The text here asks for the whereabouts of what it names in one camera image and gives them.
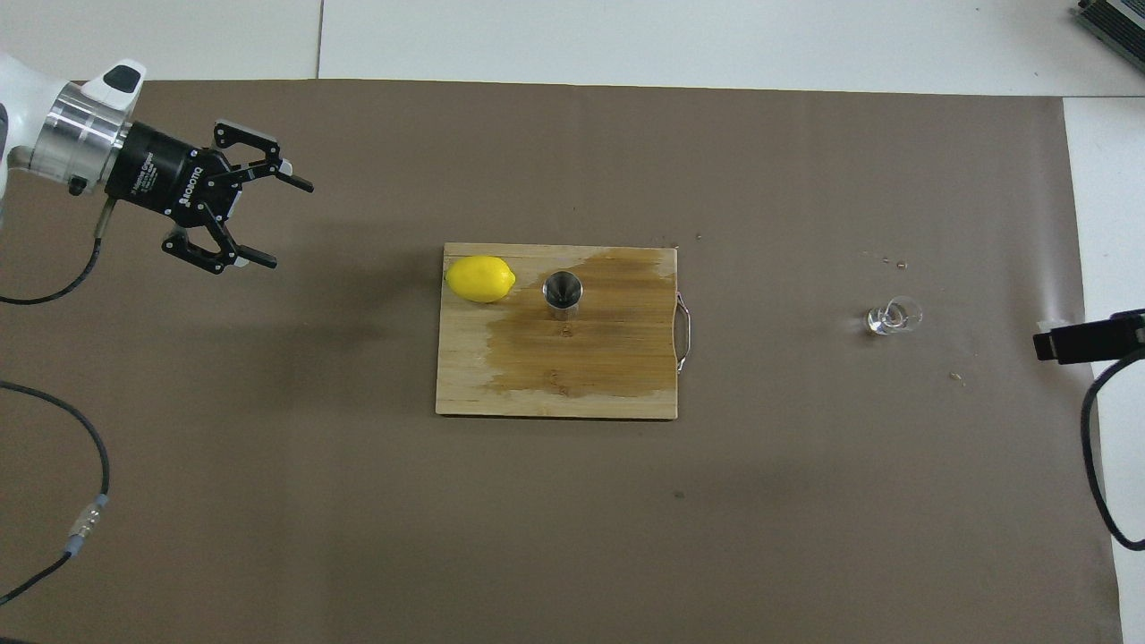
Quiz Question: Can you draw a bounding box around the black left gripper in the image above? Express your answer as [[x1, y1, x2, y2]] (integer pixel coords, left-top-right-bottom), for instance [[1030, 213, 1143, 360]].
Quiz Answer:
[[106, 119, 316, 275]]

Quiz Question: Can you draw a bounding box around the small clear glass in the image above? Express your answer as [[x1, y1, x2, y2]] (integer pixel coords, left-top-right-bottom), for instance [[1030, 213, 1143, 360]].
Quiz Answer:
[[864, 296, 923, 337]]

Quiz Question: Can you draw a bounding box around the steel double jigger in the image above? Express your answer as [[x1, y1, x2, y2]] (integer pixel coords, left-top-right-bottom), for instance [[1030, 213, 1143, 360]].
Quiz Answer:
[[542, 271, 585, 320]]

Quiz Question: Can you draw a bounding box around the yellow lemon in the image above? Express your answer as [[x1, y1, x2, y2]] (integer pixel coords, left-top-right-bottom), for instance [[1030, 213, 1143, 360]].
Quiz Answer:
[[445, 255, 517, 304]]

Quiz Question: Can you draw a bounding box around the brown paper table mat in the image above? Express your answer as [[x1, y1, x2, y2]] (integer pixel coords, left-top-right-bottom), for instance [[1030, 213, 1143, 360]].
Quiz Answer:
[[0, 79, 1124, 644]]

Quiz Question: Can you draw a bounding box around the grey finned metal device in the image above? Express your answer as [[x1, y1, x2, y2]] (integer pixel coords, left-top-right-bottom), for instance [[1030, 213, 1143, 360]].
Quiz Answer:
[[1076, 0, 1145, 74]]

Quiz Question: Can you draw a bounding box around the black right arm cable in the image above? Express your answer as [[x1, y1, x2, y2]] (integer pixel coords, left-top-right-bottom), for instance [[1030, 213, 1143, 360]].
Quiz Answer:
[[1080, 344, 1145, 551]]

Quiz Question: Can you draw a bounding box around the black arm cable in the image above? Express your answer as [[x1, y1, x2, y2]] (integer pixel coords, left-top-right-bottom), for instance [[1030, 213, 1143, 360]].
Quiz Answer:
[[1080, 344, 1145, 551], [0, 199, 113, 609]]

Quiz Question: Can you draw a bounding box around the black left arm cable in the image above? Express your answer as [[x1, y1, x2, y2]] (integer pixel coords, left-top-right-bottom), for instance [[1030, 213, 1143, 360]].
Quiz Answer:
[[0, 199, 113, 609]]

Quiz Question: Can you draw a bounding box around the wooden cutting board, metal handle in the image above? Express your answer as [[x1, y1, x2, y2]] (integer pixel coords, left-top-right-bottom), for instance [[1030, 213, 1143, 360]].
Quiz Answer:
[[436, 242, 692, 420]]

